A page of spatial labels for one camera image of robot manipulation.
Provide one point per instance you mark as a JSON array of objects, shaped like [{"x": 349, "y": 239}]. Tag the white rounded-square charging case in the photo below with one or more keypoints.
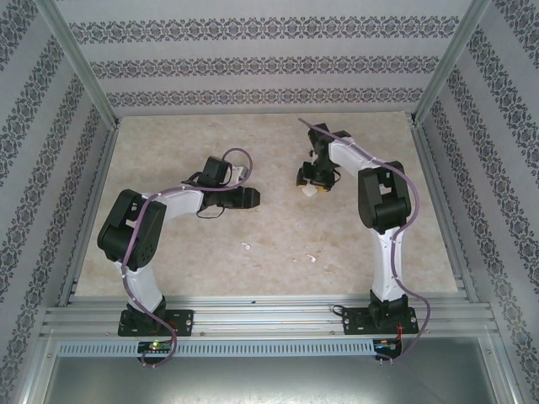
[{"x": 310, "y": 192}]

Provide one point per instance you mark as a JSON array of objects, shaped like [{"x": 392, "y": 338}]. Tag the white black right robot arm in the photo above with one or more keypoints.
[{"x": 381, "y": 202}]

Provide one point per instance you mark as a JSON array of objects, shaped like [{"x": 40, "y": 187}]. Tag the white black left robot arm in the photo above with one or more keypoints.
[{"x": 113, "y": 227}]

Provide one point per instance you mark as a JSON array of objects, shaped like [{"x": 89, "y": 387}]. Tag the right controller circuit board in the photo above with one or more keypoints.
[{"x": 387, "y": 344}]

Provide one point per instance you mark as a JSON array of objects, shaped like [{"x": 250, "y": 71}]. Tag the controller circuit board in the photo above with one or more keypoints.
[
  {"x": 153, "y": 346},
  {"x": 387, "y": 344}
]

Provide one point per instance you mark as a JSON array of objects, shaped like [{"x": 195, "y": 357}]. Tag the left controller circuit board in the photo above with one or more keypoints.
[{"x": 153, "y": 346}]

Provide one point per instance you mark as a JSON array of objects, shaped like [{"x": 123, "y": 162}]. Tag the grey metal sheet panel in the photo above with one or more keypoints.
[{"x": 269, "y": 379}]

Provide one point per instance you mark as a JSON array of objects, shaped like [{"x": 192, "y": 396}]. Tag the aluminium right side rail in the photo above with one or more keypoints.
[{"x": 438, "y": 189}]

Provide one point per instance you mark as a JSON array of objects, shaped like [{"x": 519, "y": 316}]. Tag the aluminium mounting rail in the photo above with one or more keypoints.
[{"x": 269, "y": 315}]

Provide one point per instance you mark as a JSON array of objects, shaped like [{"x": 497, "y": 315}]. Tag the aluminium left side rail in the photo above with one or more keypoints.
[{"x": 90, "y": 210}]

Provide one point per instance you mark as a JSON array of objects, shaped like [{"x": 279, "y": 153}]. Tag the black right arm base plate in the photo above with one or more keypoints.
[{"x": 355, "y": 322}]

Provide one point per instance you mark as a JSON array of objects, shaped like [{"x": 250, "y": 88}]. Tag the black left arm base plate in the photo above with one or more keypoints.
[{"x": 183, "y": 322}]

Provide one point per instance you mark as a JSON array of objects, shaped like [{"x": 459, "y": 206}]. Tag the aluminium right frame post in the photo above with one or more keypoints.
[{"x": 449, "y": 59}]

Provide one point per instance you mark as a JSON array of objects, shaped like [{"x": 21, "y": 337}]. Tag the aluminium frame post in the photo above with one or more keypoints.
[
  {"x": 449, "y": 59},
  {"x": 79, "y": 59}
]

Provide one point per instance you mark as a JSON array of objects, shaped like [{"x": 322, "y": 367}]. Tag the aluminium left frame post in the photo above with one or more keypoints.
[{"x": 79, "y": 59}]

